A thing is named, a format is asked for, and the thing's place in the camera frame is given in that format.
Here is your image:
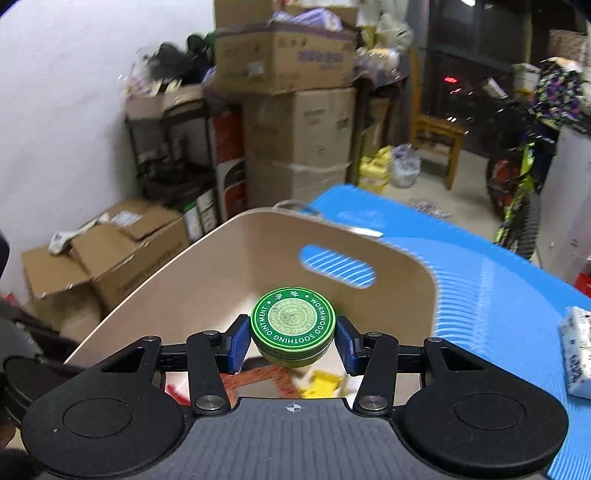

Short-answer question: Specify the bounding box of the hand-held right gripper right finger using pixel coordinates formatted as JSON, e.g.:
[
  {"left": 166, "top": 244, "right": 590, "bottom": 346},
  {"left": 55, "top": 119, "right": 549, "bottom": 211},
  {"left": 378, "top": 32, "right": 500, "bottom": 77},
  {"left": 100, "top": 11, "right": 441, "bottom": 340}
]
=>
[{"left": 335, "top": 315, "right": 485, "bottom": 415}]

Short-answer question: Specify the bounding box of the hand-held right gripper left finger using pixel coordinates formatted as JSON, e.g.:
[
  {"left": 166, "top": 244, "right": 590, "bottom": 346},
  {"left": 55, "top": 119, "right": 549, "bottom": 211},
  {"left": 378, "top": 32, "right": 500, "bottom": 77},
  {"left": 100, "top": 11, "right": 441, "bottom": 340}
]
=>
[{"left": 100, "top": 314, "right": 253, "bottom": 417}]

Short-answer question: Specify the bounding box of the green round ointment tin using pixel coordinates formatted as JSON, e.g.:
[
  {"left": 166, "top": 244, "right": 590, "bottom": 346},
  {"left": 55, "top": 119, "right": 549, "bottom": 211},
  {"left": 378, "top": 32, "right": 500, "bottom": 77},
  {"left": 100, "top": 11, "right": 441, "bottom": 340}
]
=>
[{"left": 249, "top": 286, "right": 338, "bottom": 367}]

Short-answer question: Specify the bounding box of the beige plastic bin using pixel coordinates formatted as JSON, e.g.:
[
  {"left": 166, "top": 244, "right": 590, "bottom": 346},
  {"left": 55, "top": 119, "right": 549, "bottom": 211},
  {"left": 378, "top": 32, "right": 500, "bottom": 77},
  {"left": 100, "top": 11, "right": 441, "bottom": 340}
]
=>
[{"left": 65, "top": 208, "right": 437, "bottom": 414}]

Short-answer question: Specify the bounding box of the orange patterned packet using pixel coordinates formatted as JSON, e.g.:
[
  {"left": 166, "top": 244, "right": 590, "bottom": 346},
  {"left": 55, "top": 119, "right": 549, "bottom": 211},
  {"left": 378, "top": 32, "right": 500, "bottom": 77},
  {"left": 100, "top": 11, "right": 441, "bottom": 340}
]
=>
[{"left": 221, "top": 357, "right": 319, "bottom": 409}]

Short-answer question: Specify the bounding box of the yellow small item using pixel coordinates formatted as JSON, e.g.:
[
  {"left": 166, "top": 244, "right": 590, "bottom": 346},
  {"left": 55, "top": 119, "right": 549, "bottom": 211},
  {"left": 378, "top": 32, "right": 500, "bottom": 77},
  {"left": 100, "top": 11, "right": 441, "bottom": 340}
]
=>
[{"left": 300, "top": 371, "right": 345, "bottom": 398}]

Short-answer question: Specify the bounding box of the open cardboard box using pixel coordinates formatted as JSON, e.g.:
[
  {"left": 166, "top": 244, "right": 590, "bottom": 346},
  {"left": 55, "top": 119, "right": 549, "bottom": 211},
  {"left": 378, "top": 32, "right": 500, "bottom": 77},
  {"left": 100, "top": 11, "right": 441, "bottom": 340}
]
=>
[{"left": 21, "top": 198, "right": 191, "bottom": 324}]

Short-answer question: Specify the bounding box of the small green white carton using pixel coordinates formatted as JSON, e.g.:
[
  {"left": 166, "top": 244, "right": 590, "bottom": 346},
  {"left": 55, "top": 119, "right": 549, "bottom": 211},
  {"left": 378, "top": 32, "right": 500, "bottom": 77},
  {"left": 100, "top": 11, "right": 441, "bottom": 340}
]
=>
[{"left": 182, "top": 187, "right": 220, "bottom": 241}]

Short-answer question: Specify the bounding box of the blue ruled mat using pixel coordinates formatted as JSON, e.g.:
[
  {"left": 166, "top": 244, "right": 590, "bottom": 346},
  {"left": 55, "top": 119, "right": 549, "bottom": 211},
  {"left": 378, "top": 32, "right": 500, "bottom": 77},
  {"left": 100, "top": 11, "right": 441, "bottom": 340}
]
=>
[{"left": 308, "top": 184, "right": 591, "bottom": 480}]

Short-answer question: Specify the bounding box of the red white appliance box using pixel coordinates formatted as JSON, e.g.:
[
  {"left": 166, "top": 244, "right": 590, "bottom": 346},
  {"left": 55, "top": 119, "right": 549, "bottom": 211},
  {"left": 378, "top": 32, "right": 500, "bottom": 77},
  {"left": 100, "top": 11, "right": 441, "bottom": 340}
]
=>
[{"left": 215, "top": 157, "right": 247, "bottom": 221}]

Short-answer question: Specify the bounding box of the taped cardboard box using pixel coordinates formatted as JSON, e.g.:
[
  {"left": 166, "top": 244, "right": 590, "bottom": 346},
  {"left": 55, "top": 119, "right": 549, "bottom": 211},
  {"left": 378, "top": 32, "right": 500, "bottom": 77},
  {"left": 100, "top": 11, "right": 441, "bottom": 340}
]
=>
[{"left": 245, "top": 157, "right": 352, "bottom": 210}]

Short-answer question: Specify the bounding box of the yellow detergent bottle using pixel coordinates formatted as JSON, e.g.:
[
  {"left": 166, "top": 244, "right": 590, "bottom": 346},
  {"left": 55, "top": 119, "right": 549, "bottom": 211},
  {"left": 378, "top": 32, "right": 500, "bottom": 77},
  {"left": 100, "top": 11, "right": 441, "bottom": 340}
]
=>
[{"left": 358, "top": 145, "right": 393, "bottom": 195}]

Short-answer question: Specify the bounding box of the clear plastic bag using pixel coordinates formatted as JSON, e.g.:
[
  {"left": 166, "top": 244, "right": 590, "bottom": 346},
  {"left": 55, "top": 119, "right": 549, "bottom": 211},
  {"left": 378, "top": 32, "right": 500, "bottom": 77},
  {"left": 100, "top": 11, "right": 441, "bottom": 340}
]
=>
[{"left": 390, "top": 143, "right": 423, "bottom": 188}]

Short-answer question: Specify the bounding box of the black shelf rack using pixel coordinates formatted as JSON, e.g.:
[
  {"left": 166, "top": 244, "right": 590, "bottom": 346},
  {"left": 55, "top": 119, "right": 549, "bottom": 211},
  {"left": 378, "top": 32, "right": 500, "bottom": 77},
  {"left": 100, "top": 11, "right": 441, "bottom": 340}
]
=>
[{"left": 124, "top": 85, "right": 245, "bottom": 232}]

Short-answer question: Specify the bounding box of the green black bicycle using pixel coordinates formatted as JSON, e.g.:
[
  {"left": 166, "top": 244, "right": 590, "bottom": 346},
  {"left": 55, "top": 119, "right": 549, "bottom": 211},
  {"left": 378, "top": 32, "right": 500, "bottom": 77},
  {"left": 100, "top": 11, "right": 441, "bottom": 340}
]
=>
[{"left": 485, "top": 99, "right": 561, "bottom": 264}]

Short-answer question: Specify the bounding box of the plain cardboard box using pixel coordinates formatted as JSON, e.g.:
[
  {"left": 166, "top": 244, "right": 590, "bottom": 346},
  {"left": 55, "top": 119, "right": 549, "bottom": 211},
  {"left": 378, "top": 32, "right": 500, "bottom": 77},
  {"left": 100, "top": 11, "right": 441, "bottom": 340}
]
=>
[{"left": 242, "top": 88, "right": 357, "bottom": 162}]

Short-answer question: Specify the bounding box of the white printed tissue pack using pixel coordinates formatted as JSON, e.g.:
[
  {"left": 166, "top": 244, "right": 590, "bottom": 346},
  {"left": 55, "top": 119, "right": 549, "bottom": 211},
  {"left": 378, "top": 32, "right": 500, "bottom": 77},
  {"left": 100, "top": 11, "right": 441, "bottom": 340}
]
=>
[{"left": 556, "top": 305, "right": 591, "bottom": 398}]

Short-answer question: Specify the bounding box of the wooden chair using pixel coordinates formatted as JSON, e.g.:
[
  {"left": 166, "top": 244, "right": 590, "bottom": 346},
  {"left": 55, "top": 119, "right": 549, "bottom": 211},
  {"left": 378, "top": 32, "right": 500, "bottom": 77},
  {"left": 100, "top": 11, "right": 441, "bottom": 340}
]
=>
[{"left": 409, "top": 48, "right": 467, "bottom": 191}]

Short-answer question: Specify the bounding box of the cardboard box on rack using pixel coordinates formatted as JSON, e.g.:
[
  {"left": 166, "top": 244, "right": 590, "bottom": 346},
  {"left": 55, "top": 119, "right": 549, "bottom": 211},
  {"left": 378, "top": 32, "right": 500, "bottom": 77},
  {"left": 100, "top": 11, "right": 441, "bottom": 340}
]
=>
[{"left": 126, "top": 85, "right": 206, "bottom": 121}]

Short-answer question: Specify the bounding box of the white cabinet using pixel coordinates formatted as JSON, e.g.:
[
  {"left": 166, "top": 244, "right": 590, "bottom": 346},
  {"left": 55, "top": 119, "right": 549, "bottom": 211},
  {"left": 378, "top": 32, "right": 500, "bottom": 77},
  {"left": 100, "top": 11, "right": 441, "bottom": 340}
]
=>
[{"left": 536, "top": 124, "right": 591, "bottom": 284}]

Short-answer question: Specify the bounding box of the purple print cardboard box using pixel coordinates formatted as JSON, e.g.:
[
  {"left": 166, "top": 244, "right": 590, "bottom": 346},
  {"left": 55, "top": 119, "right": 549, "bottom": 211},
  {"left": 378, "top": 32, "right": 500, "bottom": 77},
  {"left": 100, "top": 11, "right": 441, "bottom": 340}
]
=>
[{"left": 213, "top": 0, "right": 360, "bottom": 96}]

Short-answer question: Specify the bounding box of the dark cloth pile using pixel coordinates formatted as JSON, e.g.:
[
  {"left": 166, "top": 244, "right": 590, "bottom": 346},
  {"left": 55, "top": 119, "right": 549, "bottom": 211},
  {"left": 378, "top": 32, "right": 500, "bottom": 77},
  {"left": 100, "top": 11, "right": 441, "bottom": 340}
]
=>
[{"left": 139, "top": 32, "right": 218, "bottom": 88}]

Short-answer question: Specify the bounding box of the white plastic bag pile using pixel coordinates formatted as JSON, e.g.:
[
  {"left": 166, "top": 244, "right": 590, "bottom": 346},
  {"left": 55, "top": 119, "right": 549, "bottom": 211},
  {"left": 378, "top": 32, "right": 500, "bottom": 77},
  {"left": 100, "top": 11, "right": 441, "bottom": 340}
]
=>
[{"left": 358, "top": 0, "right": 416, "bottom": 79}]

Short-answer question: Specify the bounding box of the purple patterned cloth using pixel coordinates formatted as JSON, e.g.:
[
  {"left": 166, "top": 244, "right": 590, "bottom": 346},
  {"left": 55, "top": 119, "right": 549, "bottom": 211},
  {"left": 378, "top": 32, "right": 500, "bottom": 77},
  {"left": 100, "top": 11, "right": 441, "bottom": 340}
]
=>
[{"left": 531, "top": 58, "right": 589, "bottom": 130}]

